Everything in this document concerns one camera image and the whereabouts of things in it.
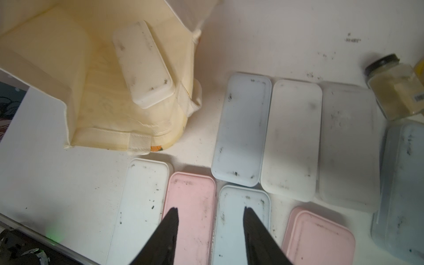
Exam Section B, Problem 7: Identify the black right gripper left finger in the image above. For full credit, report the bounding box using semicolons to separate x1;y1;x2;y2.
130;208;179;265

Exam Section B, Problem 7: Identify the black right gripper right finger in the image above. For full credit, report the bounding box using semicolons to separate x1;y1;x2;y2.
243;207;292;265

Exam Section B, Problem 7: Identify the white pencil case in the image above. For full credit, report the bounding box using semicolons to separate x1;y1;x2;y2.
106;158;173;265
260;79;322;202

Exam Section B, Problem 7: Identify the pink pencil case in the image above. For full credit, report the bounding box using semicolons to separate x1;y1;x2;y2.
163;172;216;265

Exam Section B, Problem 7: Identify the light blue pencil case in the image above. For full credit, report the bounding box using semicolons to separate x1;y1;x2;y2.
211;73;272;187

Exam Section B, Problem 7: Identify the cream pencil case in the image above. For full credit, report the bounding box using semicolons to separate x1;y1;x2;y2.
318;82;380;213

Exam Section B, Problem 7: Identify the grey pencil case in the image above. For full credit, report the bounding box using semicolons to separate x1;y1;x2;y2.
371;122;424;265

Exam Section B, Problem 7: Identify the cream canvas tote bag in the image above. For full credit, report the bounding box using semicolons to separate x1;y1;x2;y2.
1;1;217;155

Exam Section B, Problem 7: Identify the glass spice jar black lid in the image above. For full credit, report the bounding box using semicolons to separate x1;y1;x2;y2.
364;54;424;121

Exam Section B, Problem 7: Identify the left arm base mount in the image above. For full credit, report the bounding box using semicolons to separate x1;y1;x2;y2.
1;229;84;265

